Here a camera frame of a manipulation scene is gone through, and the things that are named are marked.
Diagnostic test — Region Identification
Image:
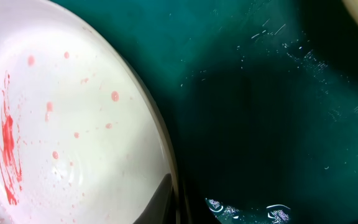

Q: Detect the white plate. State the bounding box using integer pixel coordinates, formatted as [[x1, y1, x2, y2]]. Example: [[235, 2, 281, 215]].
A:
[[0, 1, 180, 224]]

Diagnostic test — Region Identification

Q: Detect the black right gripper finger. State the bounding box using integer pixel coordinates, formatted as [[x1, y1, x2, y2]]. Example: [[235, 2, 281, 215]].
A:
[[134, 174, 175, 224]]

